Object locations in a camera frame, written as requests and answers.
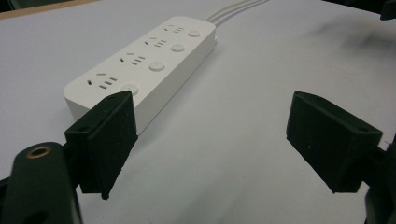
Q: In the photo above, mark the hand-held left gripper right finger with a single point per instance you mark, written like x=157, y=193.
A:
x=327, y=140

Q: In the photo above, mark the white power strip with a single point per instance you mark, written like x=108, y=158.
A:
x=143, y=70

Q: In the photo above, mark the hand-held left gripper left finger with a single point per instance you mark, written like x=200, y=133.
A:
x=107, y=146

